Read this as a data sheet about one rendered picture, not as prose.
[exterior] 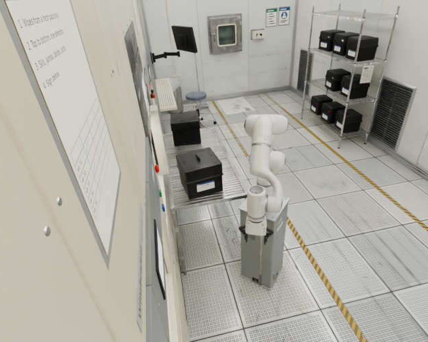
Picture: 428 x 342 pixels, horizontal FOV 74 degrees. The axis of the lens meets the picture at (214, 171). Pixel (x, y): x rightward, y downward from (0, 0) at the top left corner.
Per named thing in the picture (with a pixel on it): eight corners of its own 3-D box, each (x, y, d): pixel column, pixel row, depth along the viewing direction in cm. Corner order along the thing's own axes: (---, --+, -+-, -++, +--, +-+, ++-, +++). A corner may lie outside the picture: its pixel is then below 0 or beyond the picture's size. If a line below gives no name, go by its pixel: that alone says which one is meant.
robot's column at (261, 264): (283, 266, 248) (290, 198, 207) (270, 291, 229) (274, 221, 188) (255, 254, 262) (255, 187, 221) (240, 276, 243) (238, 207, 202)
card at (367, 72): (371, 83, 366) (376, 61, 352) (359, 84, 364) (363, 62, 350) (369, 82, 369) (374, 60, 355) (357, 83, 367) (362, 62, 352)
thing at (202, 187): (189, 200, 213) (186, 181, 204) (180, 181, 235) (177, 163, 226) (223, 191, 220) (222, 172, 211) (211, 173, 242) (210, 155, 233)
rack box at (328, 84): (322, 86, 442) (325, 69, 428) (340, 84, 444) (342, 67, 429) (331, 92, 416) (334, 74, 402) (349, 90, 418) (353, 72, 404)
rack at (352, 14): (367, 144, 418) (401, 5, 323) (337, 148, 412) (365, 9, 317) (323, 115, 520) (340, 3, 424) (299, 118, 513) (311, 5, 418)
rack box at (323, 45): (316, 49, 441) (318, 30, 427) (331, 47, 446) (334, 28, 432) (327, 51, 416) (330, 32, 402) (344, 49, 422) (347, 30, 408)
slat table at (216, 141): (249, 260, 255) (249, 194, 214) (183, 275, 247) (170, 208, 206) (218, 181, 363) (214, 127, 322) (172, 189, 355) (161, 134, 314)
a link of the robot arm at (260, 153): (285, 149, 135) (281, 213, 130) (252, 147, 139) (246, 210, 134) (286, 144, 127) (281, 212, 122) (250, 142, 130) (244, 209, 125)
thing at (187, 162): (223, 174, 211) (223, 159, 204) (185, 184, 204) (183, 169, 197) (210, 157, 235) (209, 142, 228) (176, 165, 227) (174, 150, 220)
